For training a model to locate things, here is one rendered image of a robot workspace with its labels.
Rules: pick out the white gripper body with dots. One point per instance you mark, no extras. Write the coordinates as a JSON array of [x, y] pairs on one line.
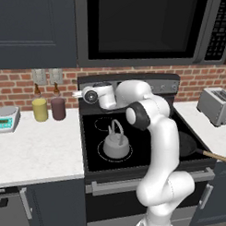
[[78, 94]]

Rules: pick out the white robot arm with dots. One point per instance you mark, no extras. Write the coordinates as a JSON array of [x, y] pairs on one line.
[[162, 141]]

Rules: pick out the grey metal kettle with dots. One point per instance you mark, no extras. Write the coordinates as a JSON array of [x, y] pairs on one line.
[[116, 146]]

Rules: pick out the grey stove knob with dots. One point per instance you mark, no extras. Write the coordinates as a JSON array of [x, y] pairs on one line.
[[173, 86], [163, 87], [151, 87]]

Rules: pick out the black stove with hob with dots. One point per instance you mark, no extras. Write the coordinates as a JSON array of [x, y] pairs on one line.
[[138, 155]]

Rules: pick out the dark brown bottle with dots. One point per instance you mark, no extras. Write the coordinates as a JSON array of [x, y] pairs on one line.
[[58, 108]]

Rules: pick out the yellow bottle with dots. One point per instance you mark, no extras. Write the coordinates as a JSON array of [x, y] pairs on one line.
[[40, 110]]

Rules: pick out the white kitchen scale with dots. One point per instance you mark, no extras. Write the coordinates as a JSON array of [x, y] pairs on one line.
[[5, 118]]

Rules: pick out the grey microwave oven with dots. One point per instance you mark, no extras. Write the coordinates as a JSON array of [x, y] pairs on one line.
[[142, 29]]

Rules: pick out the dark blue base cupboard door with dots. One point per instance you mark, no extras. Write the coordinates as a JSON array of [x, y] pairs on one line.
[[59, 205], [218, 195]]

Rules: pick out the black oven door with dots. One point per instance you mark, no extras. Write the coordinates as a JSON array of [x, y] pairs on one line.
[[114, 207]]

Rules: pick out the grey dishwasher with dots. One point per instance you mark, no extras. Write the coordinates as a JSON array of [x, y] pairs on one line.
[[5, 209]]

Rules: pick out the silver toaster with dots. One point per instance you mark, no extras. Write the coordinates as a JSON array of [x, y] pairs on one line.
[[215, 106]]

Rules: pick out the grey wall outlet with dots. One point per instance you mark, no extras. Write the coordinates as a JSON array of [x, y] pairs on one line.
[[39, 76], [55, 76]]

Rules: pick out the dark blue wall cupboard door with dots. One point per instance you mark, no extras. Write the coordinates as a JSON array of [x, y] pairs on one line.
[[34, 26]]

